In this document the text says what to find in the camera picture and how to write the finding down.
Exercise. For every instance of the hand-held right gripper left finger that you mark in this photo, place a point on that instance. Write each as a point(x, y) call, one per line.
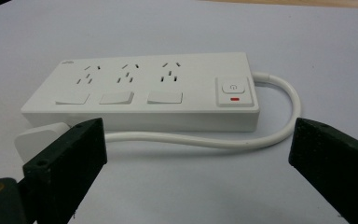
point(65, 161)

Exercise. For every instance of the white power plug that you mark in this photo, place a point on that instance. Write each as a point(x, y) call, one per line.
point(35, 140)

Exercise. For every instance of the white power strip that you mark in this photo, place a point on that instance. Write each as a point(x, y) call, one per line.
point(155, 90)

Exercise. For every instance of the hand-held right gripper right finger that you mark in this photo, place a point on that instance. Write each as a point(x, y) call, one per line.
point(332, 161)

